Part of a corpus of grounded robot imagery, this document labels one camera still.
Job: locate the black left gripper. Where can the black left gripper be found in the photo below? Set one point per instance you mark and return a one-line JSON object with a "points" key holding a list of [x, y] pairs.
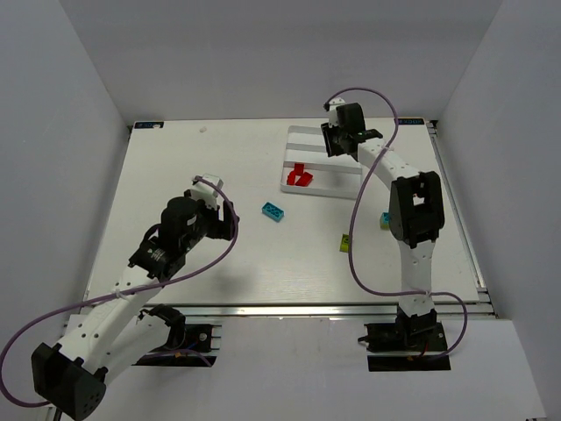
{"points": [[224, 220]]}

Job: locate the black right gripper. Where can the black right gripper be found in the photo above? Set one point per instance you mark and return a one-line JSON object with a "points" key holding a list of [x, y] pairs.
{"points": [[330, 141]]}

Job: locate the green lego brick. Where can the green lego brick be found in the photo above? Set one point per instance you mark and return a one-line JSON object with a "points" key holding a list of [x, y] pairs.
{"points": [[344, 244]]}

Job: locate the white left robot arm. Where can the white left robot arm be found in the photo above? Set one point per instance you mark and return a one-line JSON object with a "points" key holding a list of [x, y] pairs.
{"points": [[74, 373]]}

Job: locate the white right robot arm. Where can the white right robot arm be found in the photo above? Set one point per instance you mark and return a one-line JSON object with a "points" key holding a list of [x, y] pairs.
{"points": [[415, 210]]}

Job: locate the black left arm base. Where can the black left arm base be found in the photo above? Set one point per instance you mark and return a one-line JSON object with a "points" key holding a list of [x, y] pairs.
{"points": [[187, 345]]}

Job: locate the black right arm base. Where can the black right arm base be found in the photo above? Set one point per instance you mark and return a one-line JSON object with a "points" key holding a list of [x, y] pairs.
{"points": [[386, 338]]}

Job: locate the white three-compartment tray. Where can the white three-compartment tray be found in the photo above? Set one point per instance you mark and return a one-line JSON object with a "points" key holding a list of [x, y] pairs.
{"points": [[337, 177]]}

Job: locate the blue label right corner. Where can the blue label right corner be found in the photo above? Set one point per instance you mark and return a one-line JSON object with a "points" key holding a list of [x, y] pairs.
{"points": [[411, 121]]}

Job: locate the blue label corner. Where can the blue label corner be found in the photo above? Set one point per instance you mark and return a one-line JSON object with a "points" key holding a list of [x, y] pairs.
{"points": [[411, 121], [141, 125]]}

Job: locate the blue lego brick long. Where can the blue lego brick long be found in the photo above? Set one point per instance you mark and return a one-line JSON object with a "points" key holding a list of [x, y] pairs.
{"points": [[272, 211]]}

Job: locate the blue label left corner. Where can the blue label left corner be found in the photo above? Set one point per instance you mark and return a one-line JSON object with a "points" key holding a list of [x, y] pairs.
{"points": [[141, 125]]}

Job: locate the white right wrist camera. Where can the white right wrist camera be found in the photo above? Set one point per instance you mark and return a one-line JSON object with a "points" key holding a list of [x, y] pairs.
{"points": [[331, 108]]}

